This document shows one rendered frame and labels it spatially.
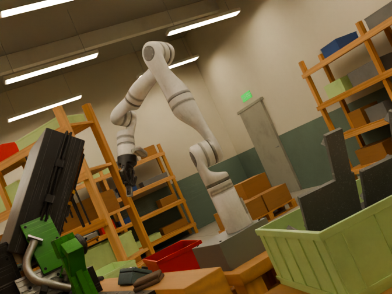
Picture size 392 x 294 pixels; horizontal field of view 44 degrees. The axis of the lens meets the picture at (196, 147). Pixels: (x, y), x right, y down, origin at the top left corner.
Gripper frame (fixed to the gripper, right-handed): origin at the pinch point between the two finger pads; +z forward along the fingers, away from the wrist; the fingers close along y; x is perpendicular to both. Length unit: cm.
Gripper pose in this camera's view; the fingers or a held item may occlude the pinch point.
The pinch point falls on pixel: (129, 191)
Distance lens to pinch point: 186.3
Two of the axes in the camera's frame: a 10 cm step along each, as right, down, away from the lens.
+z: 1.2, 9.3, -3.4
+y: -2.8, -3.0, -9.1
